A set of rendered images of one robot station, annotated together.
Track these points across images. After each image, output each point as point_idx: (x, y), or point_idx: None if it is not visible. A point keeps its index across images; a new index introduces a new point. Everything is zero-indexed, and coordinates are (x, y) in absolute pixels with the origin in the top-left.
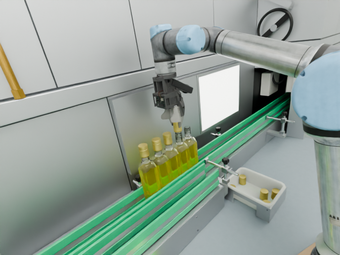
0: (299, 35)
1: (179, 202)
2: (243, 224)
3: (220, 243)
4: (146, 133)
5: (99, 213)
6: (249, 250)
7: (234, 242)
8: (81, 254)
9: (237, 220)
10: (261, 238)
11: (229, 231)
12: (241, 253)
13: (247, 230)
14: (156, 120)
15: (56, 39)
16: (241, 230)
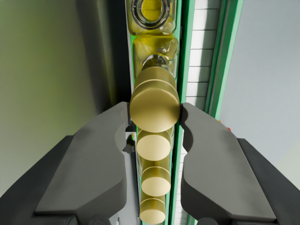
0: None
1: (218, 120)
2: (259, 0)
3: (239, 54)
4: (51, 143)
5: (140, 188)
6: (276, 35)
7: (254, 40)
8: (175, 210)
9: (248, 1)
10: (290, 4)
11: (243, 29)
12: (267, 47)
13: (268, 7)
14: (3, 114)
15: None
16: (258, 14)
